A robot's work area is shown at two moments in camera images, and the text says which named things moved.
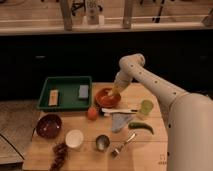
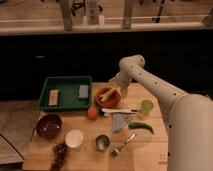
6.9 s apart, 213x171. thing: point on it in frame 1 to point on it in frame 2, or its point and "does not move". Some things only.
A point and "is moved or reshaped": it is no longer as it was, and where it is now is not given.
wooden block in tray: x=53 y=97 does not move
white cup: x=74 y=138 does not move
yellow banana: x=110 y=92 is moved or reshaped
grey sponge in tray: x=83 y=91 does not move
